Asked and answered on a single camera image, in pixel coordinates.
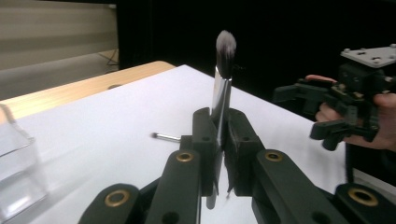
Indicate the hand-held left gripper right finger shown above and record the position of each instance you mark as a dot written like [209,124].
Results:
[241,137]

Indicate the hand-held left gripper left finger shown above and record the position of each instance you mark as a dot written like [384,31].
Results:
[204,140]

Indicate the black curtain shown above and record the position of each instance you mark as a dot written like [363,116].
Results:
[280,31]

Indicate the light wooden table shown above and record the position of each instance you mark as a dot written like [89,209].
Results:
[77,90]

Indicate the white table cover sheet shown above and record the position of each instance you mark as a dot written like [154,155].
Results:
[109,124]

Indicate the clear plastic organizer box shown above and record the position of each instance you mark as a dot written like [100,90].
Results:
[15,168]

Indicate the small-head black makeup brush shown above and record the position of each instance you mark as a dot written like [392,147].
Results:
[168,137]

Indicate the large-head black makeup brush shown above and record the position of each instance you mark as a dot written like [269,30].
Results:
[221,93]

